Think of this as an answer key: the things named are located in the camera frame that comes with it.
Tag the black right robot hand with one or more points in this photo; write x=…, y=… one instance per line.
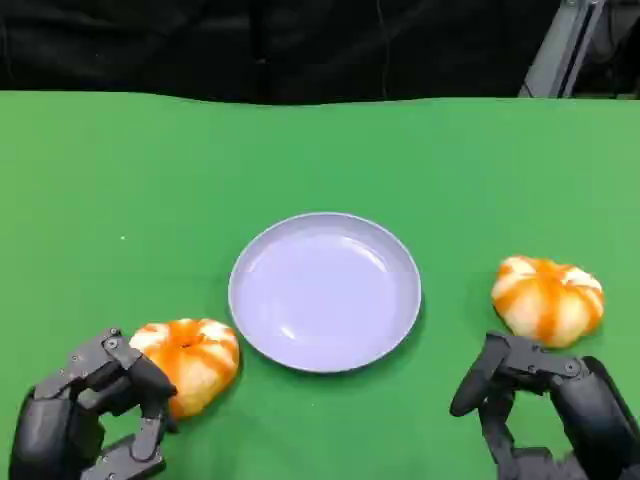
x=590, y=410

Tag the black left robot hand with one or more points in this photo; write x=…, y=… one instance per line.
x=60, y=415

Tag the green table cloth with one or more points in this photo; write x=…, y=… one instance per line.
x=320, y=165

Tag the orange and white bread roll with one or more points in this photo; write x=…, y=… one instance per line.
x=548, y=300
x=200, y=360

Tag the grey metal stand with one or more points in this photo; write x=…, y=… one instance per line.
x=560, y=47

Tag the black backdrop curtain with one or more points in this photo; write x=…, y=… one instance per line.
x=260, y=45

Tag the lilac plate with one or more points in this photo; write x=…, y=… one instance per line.
x=325, y=292

